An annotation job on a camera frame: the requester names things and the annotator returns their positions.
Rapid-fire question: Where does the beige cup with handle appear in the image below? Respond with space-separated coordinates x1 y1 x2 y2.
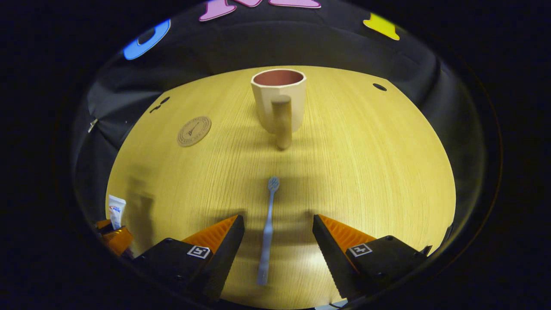
251 68 307 150

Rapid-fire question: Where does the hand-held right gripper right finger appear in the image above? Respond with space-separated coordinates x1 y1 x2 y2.
313 214 432 301

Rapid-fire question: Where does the wooden desktop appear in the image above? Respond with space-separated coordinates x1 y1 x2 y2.
105 65 457 310

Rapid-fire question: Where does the white toothpaste tube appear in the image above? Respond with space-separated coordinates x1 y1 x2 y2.
108 195 127 230

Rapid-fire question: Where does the round brown coaster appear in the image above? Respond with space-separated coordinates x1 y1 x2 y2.
177 116 212 148

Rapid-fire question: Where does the light blue toothbrush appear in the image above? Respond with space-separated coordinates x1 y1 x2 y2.
257 176 280 286

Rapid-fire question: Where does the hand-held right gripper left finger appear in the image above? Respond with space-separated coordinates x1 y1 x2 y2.
131 214 245 302

